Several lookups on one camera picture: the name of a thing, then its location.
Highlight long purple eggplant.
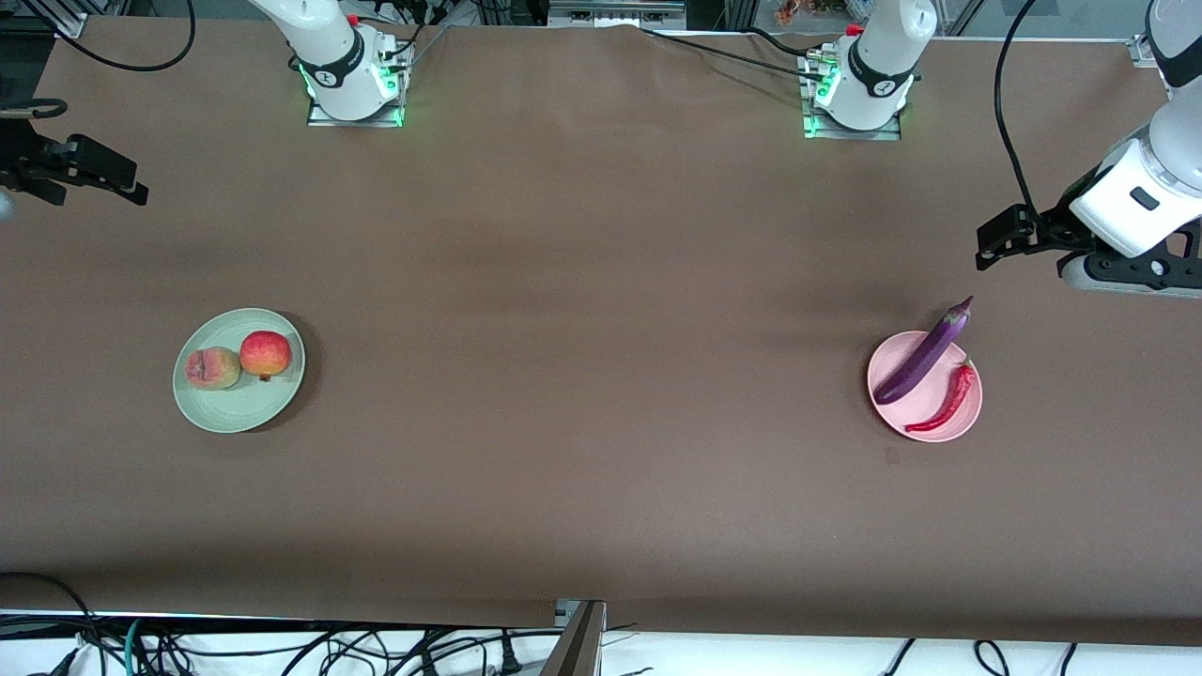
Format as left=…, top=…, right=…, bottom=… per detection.
left=873, top=295, right=975, bottom=406

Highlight red chili pepper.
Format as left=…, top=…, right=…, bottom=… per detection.
left=904, top=357, right=977, bottom=434

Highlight fuzzy pink peach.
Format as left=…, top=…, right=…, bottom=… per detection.
left=184, top=346, right=242, bottom=391

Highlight red yellow apple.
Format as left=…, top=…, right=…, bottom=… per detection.
left=239, top=330, right=293, bottom=382

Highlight aluminium extrusion profile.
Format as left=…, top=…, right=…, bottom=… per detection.
left=23, top=0, right=91, bottom=39

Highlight pink round plate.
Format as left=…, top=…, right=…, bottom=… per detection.
left=867, top=330, right=984, bottom=443

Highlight light green round plate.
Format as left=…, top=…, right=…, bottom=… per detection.
left=172, top=308, right=307, bottom=435

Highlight orange background items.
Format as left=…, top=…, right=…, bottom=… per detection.
left=775, top=0, right=846, bottom=25

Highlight grey background device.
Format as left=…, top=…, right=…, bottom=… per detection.
left=549, top=0, right=686, bottom=28

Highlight large table cover sheet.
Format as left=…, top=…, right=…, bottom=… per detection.
left=0, top=17, right=1202, bottom=649

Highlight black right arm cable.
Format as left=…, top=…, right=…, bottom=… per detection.
left=0, top=0, right=196, bottom=119

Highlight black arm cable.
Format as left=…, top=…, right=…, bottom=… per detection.
left=994, top=0, right=1041, bottom=215
left=0, top=0, right=196, bottom=119

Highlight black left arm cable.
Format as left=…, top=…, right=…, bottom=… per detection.
left=994, top=0, right=1041, bottom=215

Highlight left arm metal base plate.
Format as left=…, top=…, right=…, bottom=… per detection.
left=803, top=47, right=904, bottom=142

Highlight short black table cable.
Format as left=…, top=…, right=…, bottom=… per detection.
left=745, top=26, right=820, bottom=61

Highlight long black table cable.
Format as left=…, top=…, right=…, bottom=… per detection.
left=641, top=26, right=829, bottom=84

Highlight black arched floor cable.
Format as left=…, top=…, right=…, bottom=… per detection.
left=0, top=571, right=100, bottom=676

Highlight teal floor cable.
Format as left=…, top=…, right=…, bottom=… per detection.
left=122, top=617, right=151, bottom=676

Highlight metal camera stand post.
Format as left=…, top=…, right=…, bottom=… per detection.
left=540, top=599, right=608, bottom=676

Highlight black floor cable with plug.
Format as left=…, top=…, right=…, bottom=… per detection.
left=484, top=631, right=525, bottom=676

